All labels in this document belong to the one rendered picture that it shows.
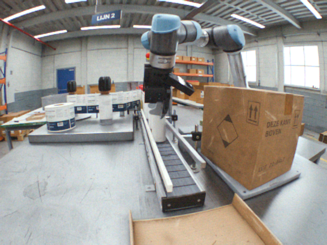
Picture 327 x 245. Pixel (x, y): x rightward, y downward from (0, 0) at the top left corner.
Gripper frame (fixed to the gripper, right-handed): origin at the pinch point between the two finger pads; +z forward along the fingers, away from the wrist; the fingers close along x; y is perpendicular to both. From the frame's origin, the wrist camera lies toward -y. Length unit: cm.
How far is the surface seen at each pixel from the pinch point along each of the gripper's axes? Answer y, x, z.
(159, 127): 0.4, -1.9, 7.9
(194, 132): -8.3, 11.4, -2.3
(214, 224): -4.8, 41.0, -3.8
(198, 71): -323, -697, 318
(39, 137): 68, -15, 25
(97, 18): 97, -365, 10
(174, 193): 2.3, 31.3, -3.5
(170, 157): -0.9, 13.8, 6.6
